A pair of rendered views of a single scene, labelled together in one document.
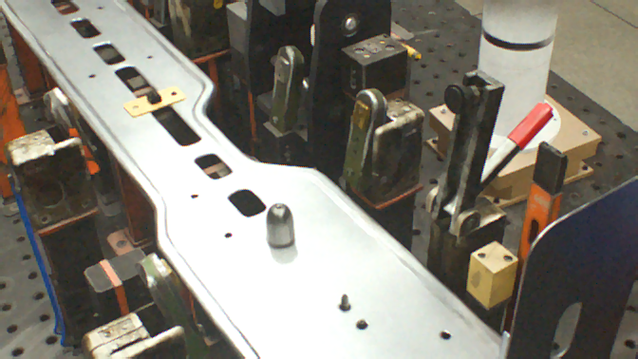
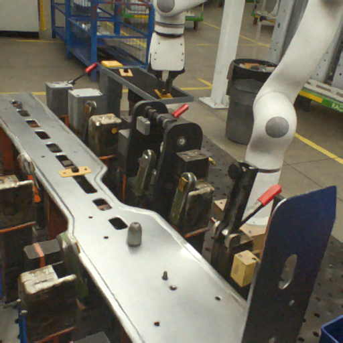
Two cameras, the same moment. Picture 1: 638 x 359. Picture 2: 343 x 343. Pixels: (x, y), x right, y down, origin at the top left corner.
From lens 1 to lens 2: 0.10 m
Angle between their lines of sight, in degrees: 12
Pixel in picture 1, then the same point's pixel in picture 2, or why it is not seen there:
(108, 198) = (39, 227)
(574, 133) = not seen: hidden behind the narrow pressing
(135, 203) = (54, 228)
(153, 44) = (78, 146)
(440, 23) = (222, 164)
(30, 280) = not seen: outside the picture
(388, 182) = (192, 223)
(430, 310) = (210, 285)
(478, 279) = (238, 269)
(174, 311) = (74, 264)
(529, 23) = (269, 159)
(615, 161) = not seen: hidden behind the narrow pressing
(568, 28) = (285, 182)
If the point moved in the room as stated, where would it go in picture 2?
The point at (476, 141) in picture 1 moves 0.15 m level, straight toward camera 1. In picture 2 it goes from (241, 195) to (232, 240)
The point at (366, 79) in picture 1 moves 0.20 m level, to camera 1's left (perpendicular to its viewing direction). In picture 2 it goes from (187, 168) to (104, 161)
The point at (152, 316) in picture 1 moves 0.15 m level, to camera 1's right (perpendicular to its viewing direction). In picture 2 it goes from (59, 270) to (143, 276)
